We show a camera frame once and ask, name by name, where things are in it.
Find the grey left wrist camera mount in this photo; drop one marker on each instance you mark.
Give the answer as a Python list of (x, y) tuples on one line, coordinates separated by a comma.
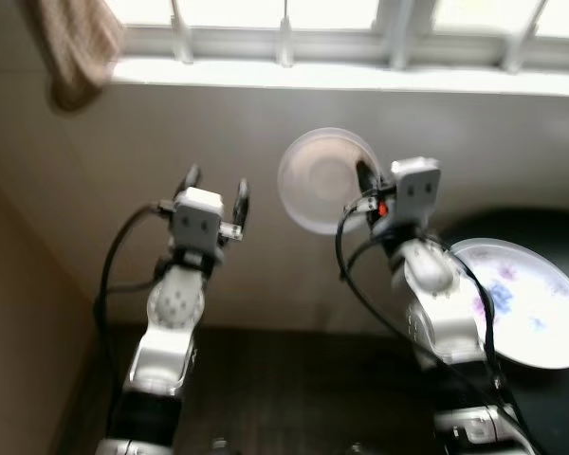
[(199, 226)]

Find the black round table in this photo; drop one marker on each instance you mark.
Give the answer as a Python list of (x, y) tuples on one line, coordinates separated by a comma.
[(559, 408)]

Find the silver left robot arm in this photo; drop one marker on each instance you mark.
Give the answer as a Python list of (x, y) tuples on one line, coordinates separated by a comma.
[(171, 313)]

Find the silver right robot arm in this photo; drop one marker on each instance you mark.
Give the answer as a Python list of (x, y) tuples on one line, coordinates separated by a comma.
[(441, 313)]

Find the beige kitchen base cabinet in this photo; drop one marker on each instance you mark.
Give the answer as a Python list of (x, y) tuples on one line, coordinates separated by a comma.
[(19, 360)]

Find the grey robot right foot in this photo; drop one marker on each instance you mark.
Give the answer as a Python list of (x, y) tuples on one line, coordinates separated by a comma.
[(356, 448)]

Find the white window frame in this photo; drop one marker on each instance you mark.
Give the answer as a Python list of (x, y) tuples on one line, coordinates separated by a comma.
[(398, 38)]

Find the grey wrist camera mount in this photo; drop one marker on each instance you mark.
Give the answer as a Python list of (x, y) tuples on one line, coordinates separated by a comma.
[(415, 194), (199, 226)]

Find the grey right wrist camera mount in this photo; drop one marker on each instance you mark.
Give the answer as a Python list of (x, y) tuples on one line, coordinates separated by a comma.
[(415, 194)]

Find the brown hanging cloth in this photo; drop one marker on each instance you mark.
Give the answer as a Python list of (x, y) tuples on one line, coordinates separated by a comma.
[(76, 52)]

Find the large white floral plate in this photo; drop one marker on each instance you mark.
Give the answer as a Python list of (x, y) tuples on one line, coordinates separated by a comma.
[(536, 303)]

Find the small white floral plate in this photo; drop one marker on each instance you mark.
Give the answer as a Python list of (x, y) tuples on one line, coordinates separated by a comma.
[(318, 180)]

